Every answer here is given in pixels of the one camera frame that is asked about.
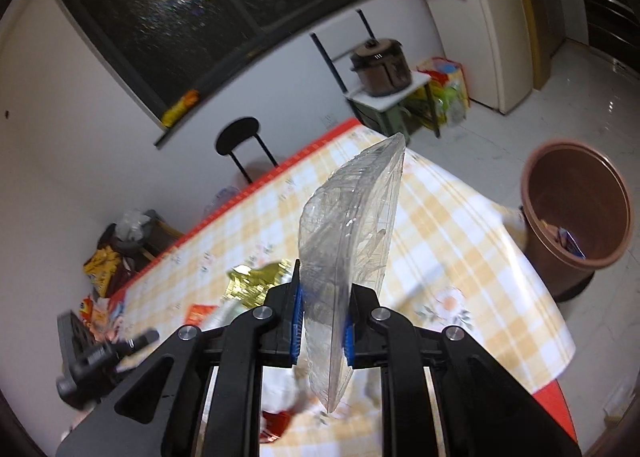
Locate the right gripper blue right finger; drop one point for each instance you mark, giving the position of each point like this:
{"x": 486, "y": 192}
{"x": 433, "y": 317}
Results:
{"x": 348, "y": 342}

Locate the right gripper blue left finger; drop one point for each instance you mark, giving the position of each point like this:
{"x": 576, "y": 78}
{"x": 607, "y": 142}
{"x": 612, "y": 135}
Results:
{"x": 296, "y": 315}

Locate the gold foil wrapper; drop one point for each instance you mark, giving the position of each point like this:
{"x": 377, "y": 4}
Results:
{"x": 250, "y": 285}

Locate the white plastic bag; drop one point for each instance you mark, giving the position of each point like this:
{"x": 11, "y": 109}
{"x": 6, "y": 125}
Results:
{"x": 288, "y": 389}

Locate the clear plastic food lid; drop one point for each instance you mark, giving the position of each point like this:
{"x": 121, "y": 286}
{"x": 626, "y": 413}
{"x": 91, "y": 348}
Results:
{"x": 344, "y": 238}

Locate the red plastic snack tray wrapper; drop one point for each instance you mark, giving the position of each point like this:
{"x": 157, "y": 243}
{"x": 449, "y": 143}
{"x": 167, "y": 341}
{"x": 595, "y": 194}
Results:
{"x": 197, "y": 314}

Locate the crushed red cola can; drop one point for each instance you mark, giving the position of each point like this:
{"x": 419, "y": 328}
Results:
{"x": 274, "y": 425}

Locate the blue purple snack wrapper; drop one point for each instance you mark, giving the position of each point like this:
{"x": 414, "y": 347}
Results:
{"x": 567, "y": 241}

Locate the brown plastic trash bin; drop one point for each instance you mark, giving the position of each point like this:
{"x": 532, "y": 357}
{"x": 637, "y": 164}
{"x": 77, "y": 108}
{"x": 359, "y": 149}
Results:
{"x": 569, "y": 184}

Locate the orange red snack bag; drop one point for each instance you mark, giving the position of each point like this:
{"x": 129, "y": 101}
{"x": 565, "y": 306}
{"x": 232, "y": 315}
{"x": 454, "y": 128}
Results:
{"x": 93, "y": 312}

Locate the plaid yellow tablecloth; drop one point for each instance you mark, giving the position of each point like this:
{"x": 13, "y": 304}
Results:
{"x": 442, "y": 255}

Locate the clear plastic storage container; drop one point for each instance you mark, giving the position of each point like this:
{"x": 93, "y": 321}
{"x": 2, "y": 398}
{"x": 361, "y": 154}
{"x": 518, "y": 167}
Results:
{"x": 222, "y": 202}

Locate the clear crumpled plastic bag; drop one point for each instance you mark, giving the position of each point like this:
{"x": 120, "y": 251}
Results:
{"x": 130, "y": 226}

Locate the dark side stool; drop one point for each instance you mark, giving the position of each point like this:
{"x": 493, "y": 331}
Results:
{"x": 158, "y": 236}

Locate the black round-back chair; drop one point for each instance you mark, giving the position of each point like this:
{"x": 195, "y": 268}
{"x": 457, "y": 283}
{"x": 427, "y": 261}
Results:
{"x": 237, "y": 133}

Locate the yellow orange snack packet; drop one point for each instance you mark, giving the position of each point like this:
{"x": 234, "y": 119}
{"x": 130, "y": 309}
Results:
{"x": 176, "y": 112}

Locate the colourful shopping bag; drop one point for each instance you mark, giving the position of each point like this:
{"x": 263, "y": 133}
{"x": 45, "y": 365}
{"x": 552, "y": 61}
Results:
{"x": 448, "y": 89}

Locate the brown electric pressure cooker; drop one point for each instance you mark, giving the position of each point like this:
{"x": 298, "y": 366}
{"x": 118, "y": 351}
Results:
{"x": 381, "y": 67}

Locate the dark framed window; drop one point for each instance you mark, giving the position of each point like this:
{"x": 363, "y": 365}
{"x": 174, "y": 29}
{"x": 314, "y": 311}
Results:
{"x": 163, "y": 48}

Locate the white refrigerator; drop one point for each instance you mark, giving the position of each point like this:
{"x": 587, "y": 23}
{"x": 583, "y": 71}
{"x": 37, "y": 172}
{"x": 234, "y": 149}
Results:
{"x": 490, "y": 39}

